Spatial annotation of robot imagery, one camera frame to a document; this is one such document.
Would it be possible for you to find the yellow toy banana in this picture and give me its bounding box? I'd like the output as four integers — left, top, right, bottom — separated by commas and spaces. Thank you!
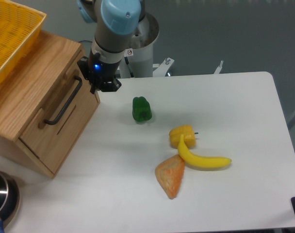
178, 134, 232, 169

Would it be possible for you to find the wooden top drawer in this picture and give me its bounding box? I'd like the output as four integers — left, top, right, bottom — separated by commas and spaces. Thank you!
19, 50, 100, 178

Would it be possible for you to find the yellow plastic basket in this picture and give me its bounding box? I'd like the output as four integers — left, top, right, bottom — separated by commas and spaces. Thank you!
0, 0, 47, 85

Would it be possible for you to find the wooden drawer cabinet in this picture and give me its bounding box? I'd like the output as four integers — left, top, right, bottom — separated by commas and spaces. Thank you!
0, 30, 101, 180

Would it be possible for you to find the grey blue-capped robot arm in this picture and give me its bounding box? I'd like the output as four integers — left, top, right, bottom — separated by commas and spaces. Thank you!
77, 0, 145, 94

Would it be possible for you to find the yellow toy bell pepper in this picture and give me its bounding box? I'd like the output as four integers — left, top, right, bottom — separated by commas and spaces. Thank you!
169, 125, 196, 148

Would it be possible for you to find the orange toy bread slice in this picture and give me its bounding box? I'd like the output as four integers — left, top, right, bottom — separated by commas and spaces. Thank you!
155, 154, 185, 200

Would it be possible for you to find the black metal drawer handle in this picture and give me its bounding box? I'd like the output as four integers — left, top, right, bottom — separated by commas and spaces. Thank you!
44, 75, 83, 126

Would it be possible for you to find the steel pot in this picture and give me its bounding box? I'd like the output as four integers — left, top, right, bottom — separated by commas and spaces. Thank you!
0, 171, 20, 228

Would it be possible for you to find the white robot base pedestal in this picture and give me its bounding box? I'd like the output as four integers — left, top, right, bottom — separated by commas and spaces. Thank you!
119, 12, 159, 79

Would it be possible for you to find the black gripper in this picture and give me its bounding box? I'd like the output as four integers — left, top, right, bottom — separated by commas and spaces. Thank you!
77, 51, 122, 94

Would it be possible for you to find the green toy bell pepper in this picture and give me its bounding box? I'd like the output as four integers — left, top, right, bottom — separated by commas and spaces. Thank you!
132, 96, 152, 122

